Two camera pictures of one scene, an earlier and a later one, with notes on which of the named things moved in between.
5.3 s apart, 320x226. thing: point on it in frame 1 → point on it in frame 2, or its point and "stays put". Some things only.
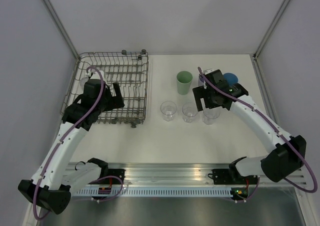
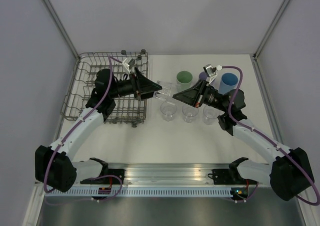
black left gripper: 115,102 → 145,87
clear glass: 211,114 stays put
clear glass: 168,109 stays put
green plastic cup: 184,80 stays put
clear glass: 83,81 → 164,93
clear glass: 189,110 stays put
